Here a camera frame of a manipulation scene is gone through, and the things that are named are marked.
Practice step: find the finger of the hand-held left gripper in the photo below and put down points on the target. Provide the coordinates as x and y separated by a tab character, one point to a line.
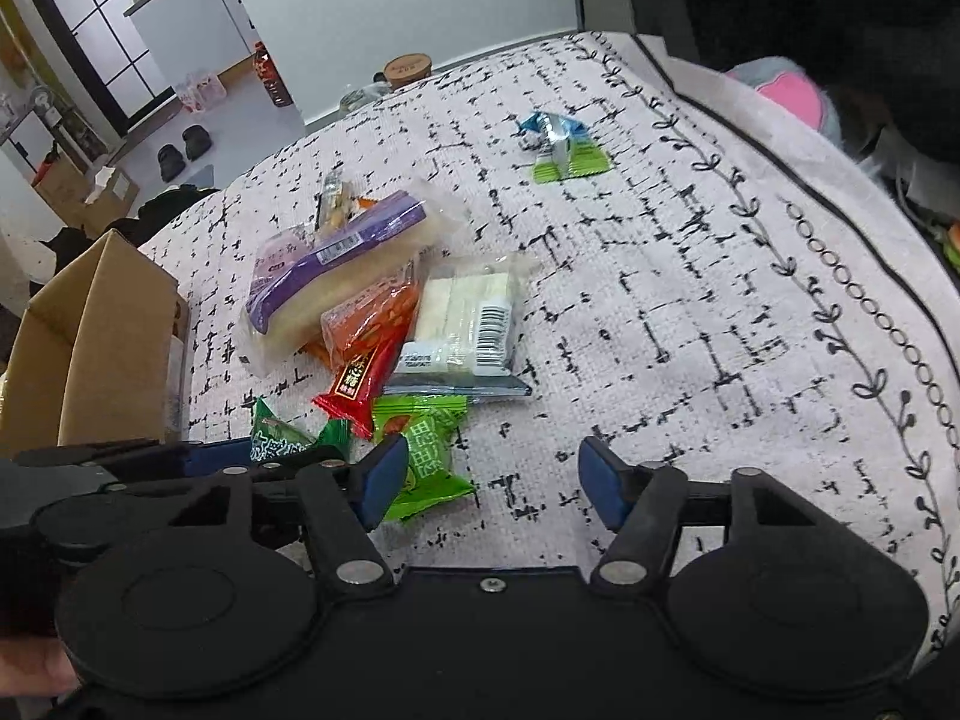
217	453

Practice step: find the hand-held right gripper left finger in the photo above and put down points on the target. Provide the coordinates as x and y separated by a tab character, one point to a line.
382	484

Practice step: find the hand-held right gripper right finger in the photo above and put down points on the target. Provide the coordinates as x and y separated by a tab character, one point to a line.
604	484

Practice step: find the bright green snack packet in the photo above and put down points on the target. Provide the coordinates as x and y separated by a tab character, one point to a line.
427	465

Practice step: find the dark green candy packet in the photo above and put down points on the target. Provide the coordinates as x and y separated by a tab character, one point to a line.
274	427
334	439

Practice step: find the red snack packet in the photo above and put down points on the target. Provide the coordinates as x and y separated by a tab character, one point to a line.
352	397

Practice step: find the brown cardboard box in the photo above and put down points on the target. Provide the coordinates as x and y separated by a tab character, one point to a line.
90	345

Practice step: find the orange bread packet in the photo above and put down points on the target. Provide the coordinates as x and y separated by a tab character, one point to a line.
367	315

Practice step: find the clear packet of white bars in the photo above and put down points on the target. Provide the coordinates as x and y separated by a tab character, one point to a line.
465	307

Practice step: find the purple bread packet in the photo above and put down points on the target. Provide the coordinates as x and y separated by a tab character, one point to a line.
337	262

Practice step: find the light green snack packet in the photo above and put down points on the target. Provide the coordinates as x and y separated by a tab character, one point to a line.
581	161

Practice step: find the blue and white snack packet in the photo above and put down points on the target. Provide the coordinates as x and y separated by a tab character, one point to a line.
547	127

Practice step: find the person's left hand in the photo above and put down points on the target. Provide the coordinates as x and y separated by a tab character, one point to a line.
34	667

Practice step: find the black jeans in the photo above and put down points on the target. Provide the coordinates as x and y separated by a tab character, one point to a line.
176	210

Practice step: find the small clear nut packet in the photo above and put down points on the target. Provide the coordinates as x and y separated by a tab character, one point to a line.
336	202

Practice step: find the open cardboard box with paper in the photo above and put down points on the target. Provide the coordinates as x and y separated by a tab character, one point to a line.
97	195

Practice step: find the black slipper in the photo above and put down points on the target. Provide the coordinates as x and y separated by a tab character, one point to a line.
196	142
171	163

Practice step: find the pack of water bottles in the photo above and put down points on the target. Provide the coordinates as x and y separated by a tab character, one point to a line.
201	91

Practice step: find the red drink bottle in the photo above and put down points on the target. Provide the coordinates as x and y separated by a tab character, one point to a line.
271	75

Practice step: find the clear plastic bag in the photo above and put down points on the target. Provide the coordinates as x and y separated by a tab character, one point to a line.
364	97

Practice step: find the white standing fan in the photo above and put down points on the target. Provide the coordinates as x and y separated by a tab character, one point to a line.
43	105

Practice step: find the instant noodle cup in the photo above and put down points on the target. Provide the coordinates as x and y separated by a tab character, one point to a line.
409	69

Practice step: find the colourful burger toy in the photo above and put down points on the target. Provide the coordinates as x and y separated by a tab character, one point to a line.
952	244

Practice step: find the pink and grey plush toy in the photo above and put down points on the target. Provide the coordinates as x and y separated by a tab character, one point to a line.
787	97

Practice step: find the white cabinet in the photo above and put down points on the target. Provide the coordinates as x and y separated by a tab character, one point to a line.
195	22

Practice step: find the black-framed glass door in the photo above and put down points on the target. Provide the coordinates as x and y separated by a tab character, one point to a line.
90	37

